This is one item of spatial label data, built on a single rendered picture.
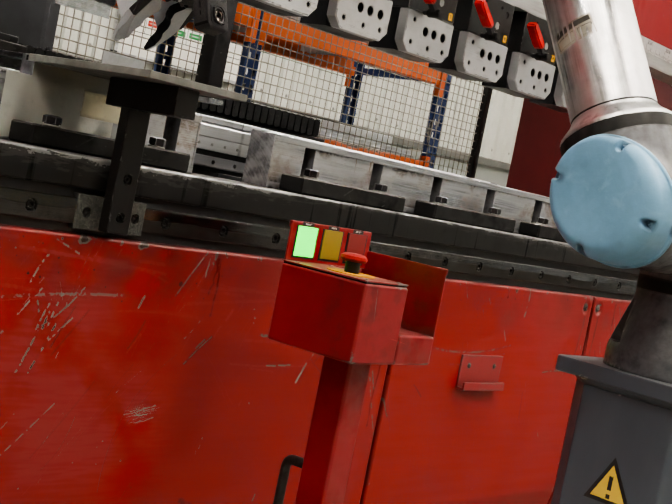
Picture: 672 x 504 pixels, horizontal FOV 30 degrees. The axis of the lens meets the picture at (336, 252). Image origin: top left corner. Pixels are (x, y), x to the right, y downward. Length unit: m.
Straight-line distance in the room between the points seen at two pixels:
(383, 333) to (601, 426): 0.58
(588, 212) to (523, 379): 1.59
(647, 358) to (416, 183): 1.28
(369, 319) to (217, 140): 0.78
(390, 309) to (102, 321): 0.41
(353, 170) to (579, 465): 1.15
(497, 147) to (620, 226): 7.90
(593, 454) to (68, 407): 0.81
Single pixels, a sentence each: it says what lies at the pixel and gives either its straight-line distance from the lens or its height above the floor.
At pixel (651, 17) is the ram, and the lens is 3.21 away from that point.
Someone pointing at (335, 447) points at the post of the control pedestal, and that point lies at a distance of 1.87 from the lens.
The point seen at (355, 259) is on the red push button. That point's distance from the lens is 1.81.
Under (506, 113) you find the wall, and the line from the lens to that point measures 9.09.
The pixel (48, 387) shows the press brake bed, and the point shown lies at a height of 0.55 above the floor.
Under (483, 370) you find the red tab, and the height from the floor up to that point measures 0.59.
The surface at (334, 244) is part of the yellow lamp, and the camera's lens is 1.92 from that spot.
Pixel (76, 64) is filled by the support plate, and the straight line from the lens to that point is 1.75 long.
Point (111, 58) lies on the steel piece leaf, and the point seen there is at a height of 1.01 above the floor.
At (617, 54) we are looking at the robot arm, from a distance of 1.24.
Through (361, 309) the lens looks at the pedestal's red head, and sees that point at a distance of 1.75.
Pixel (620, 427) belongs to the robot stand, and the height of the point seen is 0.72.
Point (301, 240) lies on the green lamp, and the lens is 1.86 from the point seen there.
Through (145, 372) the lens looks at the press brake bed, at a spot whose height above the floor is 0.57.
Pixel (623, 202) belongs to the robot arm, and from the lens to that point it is 1.16.
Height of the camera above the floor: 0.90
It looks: 3 degrees down
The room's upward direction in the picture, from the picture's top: 11 degrees clockwise
